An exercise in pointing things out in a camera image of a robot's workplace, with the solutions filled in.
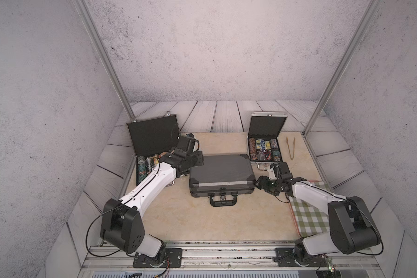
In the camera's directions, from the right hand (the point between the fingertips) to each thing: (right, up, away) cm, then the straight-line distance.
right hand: (259, 185), depth 90 cm
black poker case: (-20, +5, -4) cm, 21 cm away
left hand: (-28, +15, -6) cm, 32 cm away
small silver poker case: (+8, +20, +21) cm, 30 cm away
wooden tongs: (+27, +19, +21) cm, 39 cm away
